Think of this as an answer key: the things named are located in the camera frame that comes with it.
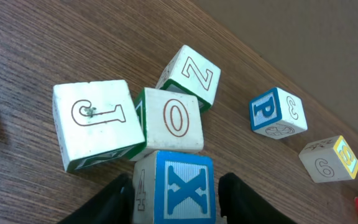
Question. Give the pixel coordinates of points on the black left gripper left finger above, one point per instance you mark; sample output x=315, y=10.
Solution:
x=114, y=204

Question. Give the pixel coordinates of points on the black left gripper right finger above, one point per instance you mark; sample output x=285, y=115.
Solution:
x=239, y=203

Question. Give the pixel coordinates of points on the white Z letter block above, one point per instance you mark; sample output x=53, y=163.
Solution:
x=190, y=73

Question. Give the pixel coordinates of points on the blue P letter block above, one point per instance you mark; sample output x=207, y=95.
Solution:
x=277, y=114

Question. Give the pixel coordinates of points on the green J letter block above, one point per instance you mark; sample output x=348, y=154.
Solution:
x=95, y=122

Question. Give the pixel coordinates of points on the white O green block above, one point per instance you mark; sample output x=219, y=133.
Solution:
x=170, y=122

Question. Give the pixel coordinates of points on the blue X letter block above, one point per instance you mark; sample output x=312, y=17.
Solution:
x=174, y=187

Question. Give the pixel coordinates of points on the yellow topped letter block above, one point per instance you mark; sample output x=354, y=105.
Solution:
x=329, y=160

